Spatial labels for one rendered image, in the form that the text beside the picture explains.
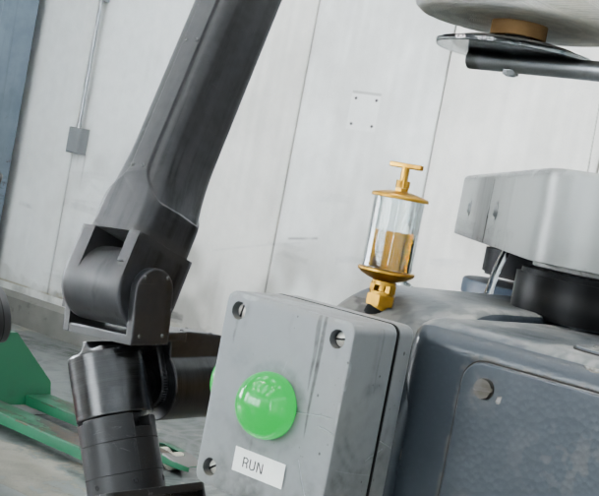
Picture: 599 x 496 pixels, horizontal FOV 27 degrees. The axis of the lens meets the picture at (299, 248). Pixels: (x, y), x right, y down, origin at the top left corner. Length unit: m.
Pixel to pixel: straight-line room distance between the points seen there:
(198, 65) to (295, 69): 6.59
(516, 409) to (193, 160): 0.45
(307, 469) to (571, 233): 0.20
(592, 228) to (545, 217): 0.03
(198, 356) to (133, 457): 0.11
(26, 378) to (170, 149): 5.47
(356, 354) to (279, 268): 6.88
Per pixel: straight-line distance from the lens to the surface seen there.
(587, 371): 0.53
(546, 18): 0.91
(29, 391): 6.37
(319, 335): 0.53
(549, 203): 0.67
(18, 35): 9.20
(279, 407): 0.53
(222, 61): 0.95
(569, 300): 0.65
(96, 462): 0.90
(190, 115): 0.92
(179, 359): 0.95
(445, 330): 0.56
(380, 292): 0.61
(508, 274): 1.03
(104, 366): 0.90
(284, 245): 7.39
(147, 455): 0.90
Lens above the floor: 1.38
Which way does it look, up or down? 3 degrees down
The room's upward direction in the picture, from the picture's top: 11 degrees clockwise
